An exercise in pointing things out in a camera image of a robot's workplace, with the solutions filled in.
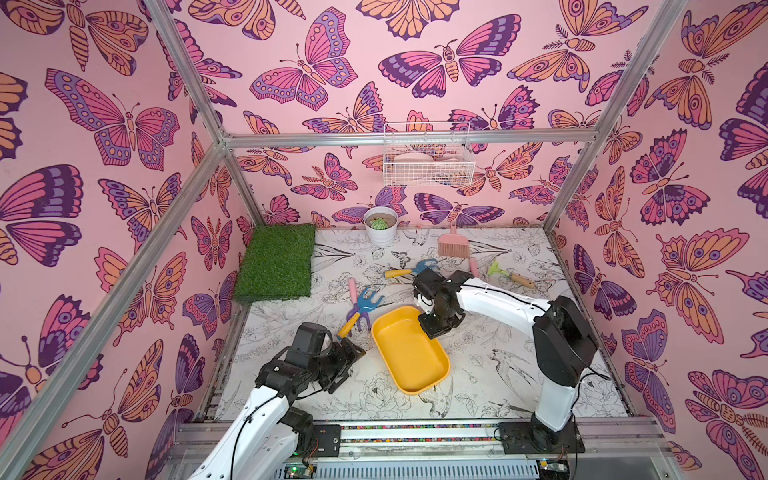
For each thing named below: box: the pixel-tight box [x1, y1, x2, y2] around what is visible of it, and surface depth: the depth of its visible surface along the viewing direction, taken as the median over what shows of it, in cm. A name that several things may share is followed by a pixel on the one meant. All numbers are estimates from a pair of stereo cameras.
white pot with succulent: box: [363, 206, 399, 247], surface depth 112 cm
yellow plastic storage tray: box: [371, 306, 451, 395], surface depth 89 cm
